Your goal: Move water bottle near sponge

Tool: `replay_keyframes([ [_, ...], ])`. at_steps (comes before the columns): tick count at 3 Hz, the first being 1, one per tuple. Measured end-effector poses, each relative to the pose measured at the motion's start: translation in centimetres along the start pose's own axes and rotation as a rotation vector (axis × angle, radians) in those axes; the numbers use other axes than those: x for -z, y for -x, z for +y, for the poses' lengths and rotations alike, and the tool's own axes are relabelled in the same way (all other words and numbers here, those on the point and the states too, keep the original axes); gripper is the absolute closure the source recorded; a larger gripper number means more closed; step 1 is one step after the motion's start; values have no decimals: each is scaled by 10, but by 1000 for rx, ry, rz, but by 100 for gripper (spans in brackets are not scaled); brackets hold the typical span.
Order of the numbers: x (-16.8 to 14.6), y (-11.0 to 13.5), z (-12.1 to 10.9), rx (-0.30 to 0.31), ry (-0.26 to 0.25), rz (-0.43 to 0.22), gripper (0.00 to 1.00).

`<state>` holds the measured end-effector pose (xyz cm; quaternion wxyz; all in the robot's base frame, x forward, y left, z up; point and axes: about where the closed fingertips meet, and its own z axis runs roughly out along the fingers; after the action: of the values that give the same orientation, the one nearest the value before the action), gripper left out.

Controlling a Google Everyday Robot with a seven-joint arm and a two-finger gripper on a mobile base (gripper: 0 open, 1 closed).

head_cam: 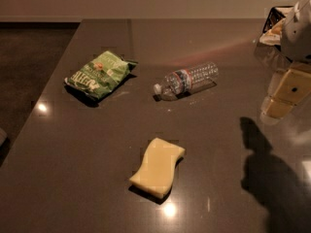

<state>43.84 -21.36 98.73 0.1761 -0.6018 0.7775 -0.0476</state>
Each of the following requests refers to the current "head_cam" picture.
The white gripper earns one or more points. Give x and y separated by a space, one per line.
297 38

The clear plastic water bottle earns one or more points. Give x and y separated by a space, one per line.
187 81

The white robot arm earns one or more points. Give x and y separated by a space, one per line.
288 28

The yellow sponge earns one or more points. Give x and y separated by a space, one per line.
156 172

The green chip bag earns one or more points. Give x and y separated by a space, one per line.
101 76

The black wire basket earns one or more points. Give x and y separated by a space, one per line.
271 32

